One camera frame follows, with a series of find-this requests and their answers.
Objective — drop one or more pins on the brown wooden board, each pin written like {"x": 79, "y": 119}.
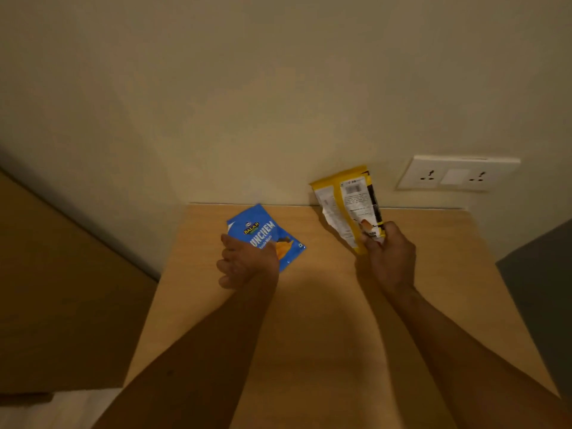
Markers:
{"x": 58, "y": 299}

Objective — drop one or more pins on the person's left fingers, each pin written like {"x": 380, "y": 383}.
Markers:
{"x": 227, "y": 256}

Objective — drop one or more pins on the yellow snack packet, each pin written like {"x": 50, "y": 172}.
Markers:
{"x": 346, "y": 201}

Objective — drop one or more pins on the person's right forearm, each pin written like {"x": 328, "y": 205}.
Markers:
{"x": 460, "y": 366}

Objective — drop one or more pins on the person's left forearm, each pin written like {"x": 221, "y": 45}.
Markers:
{"x": 210, "y": 352}

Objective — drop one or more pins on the person's right fingers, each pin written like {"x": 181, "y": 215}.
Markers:
{"x": 373, "y": 243}

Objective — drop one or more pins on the person's left hand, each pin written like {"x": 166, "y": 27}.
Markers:
{"x": 250, "y": 263}

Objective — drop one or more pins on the blue snack packet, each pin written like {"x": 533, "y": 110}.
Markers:
{"x": 261, "y": 227}

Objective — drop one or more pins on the white wall socket plate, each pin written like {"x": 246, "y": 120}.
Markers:
{"x": 456, "y": 174}

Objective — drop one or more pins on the person's right hand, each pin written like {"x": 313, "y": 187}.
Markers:
{"x": 393, "y": 259}

